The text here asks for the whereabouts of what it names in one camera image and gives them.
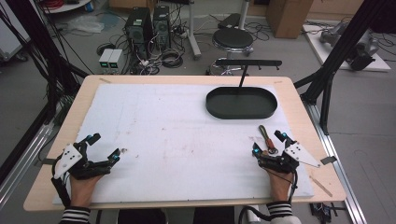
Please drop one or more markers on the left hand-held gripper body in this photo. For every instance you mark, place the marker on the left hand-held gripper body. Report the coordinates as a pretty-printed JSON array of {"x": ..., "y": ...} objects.
[{"x": 69, "y": 157}]

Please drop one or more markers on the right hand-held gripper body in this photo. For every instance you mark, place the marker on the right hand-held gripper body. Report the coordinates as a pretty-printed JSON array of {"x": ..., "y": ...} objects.
[{"x": 299, "y": 154}]

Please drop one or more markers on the person's left hand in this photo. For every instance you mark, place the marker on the person's left hand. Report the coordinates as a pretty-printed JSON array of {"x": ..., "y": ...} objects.
[{"x": 81, "y": 191}]

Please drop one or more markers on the person's right hand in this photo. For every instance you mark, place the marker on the person's right hand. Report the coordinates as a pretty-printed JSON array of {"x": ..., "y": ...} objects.
[{"x": 281, "y": 186}]

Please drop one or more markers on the thin wooden stick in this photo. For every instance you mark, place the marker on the thin wooden stick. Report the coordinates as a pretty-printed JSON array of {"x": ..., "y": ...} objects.
[{"x": 320, "y": 186}]

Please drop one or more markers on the black hook stand with tray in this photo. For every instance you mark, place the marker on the black hook stand with tray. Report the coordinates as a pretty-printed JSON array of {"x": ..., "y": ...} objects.
[{"x": 241, "y": 104}]

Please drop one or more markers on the white foam mat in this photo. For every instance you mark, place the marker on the white foam mat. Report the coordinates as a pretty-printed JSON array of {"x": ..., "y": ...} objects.
[{"x": 174, "y": 146}]

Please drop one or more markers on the black parts under table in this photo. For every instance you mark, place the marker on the black parts under table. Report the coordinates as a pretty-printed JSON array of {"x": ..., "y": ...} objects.
[{"x": 323, "y": 211}]

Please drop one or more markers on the white power supply box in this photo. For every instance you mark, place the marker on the white power supply box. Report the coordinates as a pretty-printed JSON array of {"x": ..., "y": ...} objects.
[
  {"x": 115, "y": 59},
  {"x": 105, "y": 59}
]

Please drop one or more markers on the white floor board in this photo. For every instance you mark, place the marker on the white floor board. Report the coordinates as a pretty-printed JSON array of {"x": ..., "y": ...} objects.
[{"x": 317, "y": 46}]

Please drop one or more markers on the black round stool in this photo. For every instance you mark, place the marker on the black round stool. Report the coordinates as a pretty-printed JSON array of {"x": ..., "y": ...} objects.
[{"x": 233, "y": 39}]

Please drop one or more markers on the clear plastic bag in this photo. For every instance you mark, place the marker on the clear plastic bag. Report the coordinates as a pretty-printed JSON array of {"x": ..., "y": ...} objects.
[{"x": 85, "y": 24}]

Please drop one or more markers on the large black computer tower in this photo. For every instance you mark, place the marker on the large black computer tower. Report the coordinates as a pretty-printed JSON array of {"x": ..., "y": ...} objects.
[{"x": 138, "y": 31}]

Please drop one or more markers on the grey robot device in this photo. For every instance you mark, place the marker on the grey robot device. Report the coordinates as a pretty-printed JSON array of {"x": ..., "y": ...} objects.
[{"x": 361, "y": 46}]

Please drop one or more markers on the brown cardboard box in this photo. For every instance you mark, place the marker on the brown cardboard box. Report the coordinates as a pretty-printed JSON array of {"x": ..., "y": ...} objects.
[{"x": 288, "y": 18}]

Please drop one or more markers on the grey equipment case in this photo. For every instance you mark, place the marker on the grey equipment case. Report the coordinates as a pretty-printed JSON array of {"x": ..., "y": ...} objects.
[{"x": 12, "y": 40}]

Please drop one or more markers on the black flat bag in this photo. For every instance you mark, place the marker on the black flat bag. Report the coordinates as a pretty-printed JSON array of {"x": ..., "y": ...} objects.
[{"x": 229, "y": 21}]

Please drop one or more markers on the slim black computer tower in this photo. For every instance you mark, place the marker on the slim black computer tower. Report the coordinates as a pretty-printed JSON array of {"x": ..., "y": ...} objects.
[{"x": 162, "y": 26}]

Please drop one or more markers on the white stand leg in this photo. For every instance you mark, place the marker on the white stand leg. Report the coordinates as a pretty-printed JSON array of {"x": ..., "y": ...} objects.
[{"x": 193, "y": 34}]

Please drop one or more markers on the white round table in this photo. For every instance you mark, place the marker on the white round table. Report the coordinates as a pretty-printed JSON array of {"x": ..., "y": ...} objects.
[{"x": 67, "y": 6}]

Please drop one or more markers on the grey metal bracket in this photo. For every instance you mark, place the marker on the grey metal bracket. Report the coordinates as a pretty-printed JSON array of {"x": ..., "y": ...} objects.
[
  {"x": 328, "y": 160},
  {"x": 46, "y": 161}
]

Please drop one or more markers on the aluminium rail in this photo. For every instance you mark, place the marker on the aluminium rail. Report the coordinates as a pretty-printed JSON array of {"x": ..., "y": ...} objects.
[
  {"x": 339, "y": 168},
  {"x": 25, "y": 158}
]

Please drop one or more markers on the black frame strut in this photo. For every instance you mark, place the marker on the black frame strut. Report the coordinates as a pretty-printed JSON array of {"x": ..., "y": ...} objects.
[
  {"x": 339, "y": 49},
  {"x": 40, "y": 43}
]

